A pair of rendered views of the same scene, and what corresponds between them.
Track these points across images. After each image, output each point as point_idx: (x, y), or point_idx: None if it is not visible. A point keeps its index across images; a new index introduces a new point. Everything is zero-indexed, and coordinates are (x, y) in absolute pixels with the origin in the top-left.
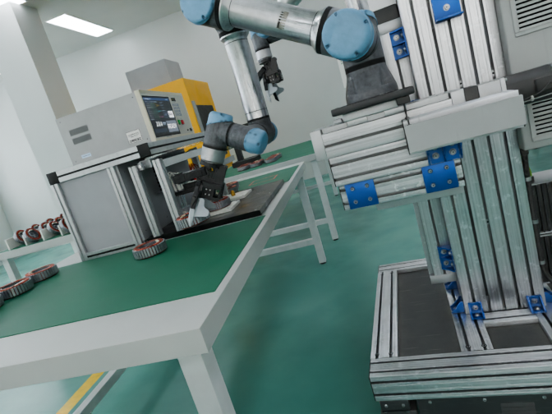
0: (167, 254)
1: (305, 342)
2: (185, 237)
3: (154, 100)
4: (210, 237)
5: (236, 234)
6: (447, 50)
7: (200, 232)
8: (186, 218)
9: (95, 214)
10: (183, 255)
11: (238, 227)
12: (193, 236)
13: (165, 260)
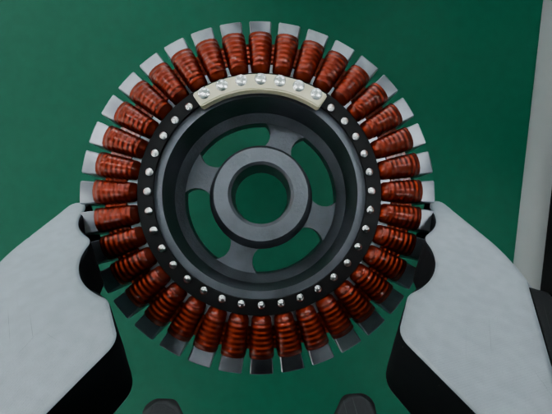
0: (200, 20)
1: None
2: (476, 47)
3: None
4: (299, 245)
5: (213, 405)
6: None
7: (519, 129)
8: (82, 190)
9: None
10: (87, 145)
11: (368, 393)
12: (458, 103)
13: (71, 52)
